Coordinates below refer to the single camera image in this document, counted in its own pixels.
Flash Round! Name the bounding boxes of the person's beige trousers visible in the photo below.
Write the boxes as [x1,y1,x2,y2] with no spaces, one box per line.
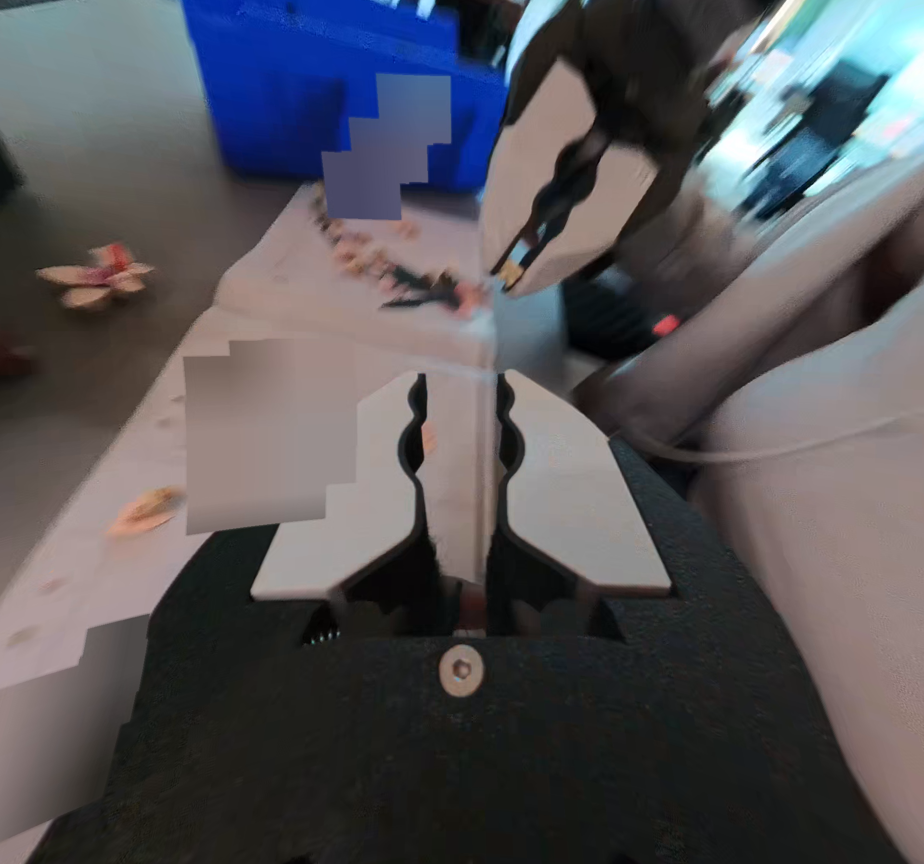
[570,156,924,864]

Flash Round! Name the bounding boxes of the blue plastic crate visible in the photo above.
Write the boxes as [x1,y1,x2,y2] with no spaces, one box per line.
[162,0,510,193]

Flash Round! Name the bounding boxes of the cream red toy brick flower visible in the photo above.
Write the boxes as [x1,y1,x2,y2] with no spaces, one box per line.
[36,243,156,312]

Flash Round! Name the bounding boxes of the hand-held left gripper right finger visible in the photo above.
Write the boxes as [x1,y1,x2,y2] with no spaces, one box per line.
[494,370,674,601]

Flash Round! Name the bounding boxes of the white instruction booklet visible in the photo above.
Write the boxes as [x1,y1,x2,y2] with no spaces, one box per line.
[0,181,571,699]

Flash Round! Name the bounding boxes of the cream toy brick petal piece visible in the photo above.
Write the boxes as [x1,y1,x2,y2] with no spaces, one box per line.
[108,486,181,536]

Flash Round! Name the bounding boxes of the black furniture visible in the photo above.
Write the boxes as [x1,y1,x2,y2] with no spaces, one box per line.
[744,59,892,222]

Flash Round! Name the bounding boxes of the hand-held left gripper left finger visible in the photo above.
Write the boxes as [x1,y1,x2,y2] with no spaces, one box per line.
[250,372,434,601]

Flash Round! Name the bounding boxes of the white cable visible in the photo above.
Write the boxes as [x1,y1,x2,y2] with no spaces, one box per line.
[610,409,924,464]

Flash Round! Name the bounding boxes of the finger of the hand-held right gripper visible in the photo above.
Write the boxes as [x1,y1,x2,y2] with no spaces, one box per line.
[501,135,661,298]
[480,57,602,276]

